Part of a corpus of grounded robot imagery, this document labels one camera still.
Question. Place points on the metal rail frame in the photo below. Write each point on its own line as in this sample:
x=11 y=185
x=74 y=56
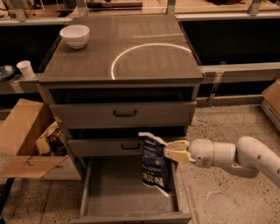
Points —
x=217 y=74

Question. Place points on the middle grey drawer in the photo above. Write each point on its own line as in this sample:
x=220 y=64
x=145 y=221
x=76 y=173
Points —
x=106 y=147

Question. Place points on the blue chip bag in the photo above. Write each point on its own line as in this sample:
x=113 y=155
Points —
x=154 y=163

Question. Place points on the snack bags in box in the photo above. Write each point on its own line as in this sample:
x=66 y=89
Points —
x=50 y=142

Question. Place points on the white paper cup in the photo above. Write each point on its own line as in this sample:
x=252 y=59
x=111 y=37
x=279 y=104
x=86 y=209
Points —
x=25 y=67

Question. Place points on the open cardboard box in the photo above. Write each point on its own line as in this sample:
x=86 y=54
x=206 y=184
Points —
x=18 y=134

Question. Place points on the bottom grey open drawer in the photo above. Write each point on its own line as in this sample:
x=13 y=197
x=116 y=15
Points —
x=115 y=194

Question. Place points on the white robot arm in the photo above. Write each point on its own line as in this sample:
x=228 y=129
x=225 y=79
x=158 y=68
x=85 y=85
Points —
x=245 y=159

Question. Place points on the dark round lid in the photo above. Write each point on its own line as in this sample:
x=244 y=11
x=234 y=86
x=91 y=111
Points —
x=7 y=73

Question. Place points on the grey drawer cabinet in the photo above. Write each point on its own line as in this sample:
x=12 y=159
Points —
x=127 y=59

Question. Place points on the top grey drawer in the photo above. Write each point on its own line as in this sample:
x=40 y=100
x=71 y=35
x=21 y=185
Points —
x=124 y=115

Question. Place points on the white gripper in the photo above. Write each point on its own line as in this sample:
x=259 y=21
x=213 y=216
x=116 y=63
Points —
x=201 y=152

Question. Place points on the cardboard box at right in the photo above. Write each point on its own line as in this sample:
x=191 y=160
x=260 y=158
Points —
x=271 y=103

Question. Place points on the white ceramic bowl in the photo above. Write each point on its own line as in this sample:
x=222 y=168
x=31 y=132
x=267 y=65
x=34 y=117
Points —
x=75 y=36

